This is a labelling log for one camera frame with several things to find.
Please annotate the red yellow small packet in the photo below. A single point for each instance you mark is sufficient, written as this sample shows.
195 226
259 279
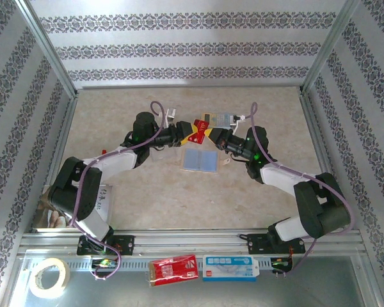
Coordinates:
202 129

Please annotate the beige card holder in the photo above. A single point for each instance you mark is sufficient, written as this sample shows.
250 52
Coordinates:
198 160

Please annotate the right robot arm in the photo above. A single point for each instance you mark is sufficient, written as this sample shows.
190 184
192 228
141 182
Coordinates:
281 179

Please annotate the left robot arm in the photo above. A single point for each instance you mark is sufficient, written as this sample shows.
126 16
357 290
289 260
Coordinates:
115 161

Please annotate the yellow grey calculator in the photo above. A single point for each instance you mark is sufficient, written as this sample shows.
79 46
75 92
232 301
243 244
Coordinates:
220 119

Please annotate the blue white box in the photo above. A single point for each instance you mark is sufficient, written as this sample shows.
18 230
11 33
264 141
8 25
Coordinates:
227 268

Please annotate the right small circuit board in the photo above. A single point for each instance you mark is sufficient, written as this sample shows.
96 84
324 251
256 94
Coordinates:
280 263

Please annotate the small circuit board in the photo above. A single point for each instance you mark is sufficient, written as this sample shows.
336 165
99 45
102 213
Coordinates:
104 263
280 263

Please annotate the slotted metal strip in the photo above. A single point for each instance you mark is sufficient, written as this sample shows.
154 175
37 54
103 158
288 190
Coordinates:
134 264

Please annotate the red cardboard box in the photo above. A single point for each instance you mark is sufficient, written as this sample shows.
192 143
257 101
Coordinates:
172 270

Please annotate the glossy printed magazine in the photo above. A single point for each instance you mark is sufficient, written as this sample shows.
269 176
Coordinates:
52 219

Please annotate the left small circuit board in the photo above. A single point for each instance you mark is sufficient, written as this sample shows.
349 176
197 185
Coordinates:
104 263

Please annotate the masking tape roll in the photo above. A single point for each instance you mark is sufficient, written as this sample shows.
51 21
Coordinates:
65 275

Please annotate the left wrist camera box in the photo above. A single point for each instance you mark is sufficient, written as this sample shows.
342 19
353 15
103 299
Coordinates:
171 114

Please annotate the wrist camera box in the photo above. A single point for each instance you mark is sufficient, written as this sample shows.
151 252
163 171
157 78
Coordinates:
171 114
238 120

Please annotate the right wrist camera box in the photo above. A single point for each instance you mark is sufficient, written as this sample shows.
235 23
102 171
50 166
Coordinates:
238 120

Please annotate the aluminium back rail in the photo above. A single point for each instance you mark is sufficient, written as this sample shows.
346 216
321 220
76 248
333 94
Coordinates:
188 86

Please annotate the aluminium side rail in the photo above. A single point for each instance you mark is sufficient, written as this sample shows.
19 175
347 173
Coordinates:
314 128
65 128

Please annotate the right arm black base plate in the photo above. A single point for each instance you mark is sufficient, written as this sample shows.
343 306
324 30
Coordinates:
259 244

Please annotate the aluminium mounting rail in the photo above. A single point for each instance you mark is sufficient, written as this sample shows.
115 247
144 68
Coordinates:
185 240

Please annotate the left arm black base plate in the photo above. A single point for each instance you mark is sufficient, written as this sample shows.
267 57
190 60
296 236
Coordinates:
126 244

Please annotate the aluminium frame post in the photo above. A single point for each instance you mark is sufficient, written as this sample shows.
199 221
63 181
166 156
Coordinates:
328 48
48 48

